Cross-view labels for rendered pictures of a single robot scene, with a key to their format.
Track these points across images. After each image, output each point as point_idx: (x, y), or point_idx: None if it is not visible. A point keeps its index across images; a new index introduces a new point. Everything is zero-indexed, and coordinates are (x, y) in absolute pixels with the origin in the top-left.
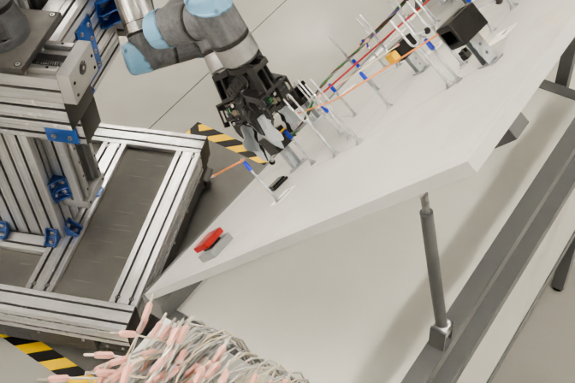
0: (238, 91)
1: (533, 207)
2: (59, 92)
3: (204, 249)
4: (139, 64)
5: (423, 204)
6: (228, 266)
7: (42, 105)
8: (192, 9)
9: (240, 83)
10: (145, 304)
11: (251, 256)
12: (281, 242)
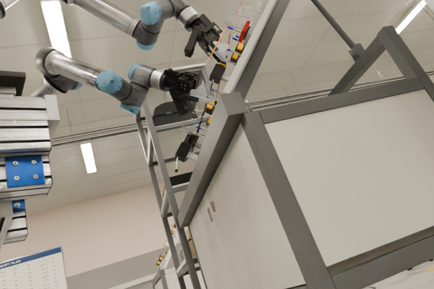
0: (194, 40)
1: None
2: (44, 110)
3: (248, 24)
4: (116, 74)
5: None
6: (273, 0)
7: (24, 124)
8: None
9: (195, 32)
10: (226, 104)
11: None
12: None
